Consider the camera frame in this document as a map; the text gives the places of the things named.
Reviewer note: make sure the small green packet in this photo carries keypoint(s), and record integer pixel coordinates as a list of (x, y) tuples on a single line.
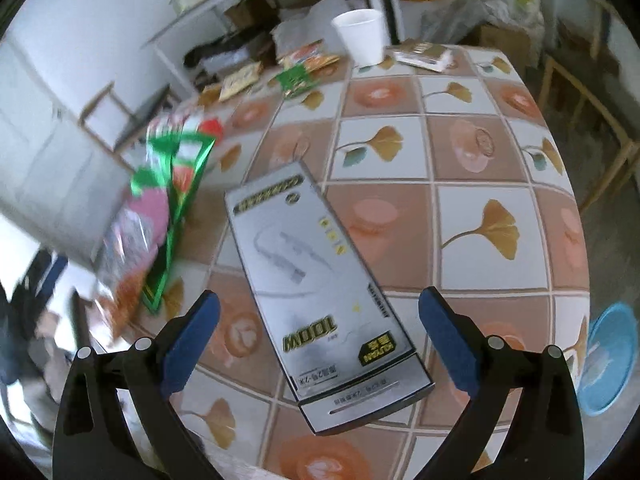
[(299, 80)]

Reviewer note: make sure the grey plastic bag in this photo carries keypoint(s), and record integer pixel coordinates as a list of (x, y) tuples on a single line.
[(452, 17)]

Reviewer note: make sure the small gold white box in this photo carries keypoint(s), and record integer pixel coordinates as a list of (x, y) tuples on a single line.
[(422, 56)]

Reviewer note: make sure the white side table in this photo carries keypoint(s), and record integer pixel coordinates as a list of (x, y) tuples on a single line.
[(200, 15)]

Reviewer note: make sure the yellow snack packet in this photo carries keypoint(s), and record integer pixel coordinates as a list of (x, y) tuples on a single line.
[(240, 80)]

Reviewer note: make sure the green red snack bag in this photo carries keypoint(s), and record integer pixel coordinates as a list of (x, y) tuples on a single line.
[(180, 170)]

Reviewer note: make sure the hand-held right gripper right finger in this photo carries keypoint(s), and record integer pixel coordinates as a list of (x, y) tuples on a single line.
[(447, 335)]

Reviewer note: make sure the wooden chair with black seat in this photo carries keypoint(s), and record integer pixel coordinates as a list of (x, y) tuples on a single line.
[(605, 117)]

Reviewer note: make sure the white plastic bag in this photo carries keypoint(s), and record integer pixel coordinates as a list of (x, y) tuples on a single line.
[(310, 22)]

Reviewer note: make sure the cardboard box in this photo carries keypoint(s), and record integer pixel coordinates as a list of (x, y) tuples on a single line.
[(502, 45)]

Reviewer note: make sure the wooden stool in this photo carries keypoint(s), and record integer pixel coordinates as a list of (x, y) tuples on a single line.
[(150, 110)]

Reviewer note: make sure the table with patterned tablecloth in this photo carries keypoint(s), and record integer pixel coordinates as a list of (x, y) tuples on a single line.
[(450, 160)]

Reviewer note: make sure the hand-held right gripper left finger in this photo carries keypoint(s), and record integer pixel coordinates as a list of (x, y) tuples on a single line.
[(190, 340)]

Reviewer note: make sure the white paper cup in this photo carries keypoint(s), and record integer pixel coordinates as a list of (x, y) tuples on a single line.
[(360, 35)]

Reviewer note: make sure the blue plastic basket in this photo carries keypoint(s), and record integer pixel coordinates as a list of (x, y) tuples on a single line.
[(607, 360)]

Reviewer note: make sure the white green shopping bag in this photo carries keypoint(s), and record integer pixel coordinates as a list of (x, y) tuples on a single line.
[(517, 7)]

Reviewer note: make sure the black cloth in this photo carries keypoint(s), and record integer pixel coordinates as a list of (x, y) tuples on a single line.
[(225, 50)]

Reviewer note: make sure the orange snack packet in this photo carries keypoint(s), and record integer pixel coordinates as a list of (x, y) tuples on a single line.
[(307, 54)]

